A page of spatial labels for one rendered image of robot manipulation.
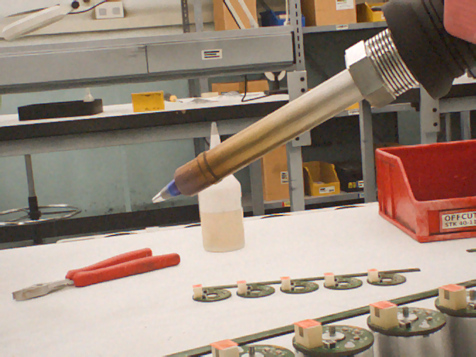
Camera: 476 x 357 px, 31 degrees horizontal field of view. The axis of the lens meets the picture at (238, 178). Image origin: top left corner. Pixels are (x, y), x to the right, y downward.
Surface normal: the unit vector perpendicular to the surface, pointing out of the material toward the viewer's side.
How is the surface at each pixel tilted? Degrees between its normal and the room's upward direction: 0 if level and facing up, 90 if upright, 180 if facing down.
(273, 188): 89
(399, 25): 66
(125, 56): 90
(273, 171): 90
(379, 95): 140
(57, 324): 0
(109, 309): 0
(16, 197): 90
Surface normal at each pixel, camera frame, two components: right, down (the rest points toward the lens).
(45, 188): 0.20, 0.12
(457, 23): -0.36, 0.32
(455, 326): -0.71, 0.16
